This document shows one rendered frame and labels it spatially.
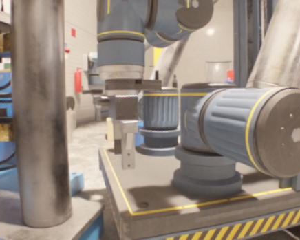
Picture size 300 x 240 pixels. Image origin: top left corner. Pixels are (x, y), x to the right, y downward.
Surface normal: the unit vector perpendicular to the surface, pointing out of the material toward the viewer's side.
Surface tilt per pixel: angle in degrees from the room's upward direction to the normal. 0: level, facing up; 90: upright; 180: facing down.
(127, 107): 90
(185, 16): 95
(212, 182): 23
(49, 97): 90
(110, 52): 90
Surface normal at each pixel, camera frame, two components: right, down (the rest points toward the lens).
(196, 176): -0.54, 0.09
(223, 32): -0.22, 0.10
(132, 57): 0.49, 0.08
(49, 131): 0.67, 0.07
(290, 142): 0.26, 0.10
